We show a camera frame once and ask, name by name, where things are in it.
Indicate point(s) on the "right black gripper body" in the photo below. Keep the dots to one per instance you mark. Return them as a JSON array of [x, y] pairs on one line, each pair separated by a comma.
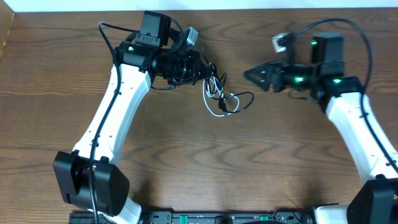
[[299, 76]]

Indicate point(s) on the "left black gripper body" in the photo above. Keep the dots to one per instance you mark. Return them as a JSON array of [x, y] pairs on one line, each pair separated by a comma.
[[193, 66]]

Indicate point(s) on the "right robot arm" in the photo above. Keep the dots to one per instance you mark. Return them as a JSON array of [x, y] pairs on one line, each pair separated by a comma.
[[343, 100]]

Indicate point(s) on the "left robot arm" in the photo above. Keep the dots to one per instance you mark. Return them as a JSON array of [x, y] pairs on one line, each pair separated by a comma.
[[89, 177]]

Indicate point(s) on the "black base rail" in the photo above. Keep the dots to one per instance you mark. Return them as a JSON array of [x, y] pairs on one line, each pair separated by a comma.
[[217, 217]]

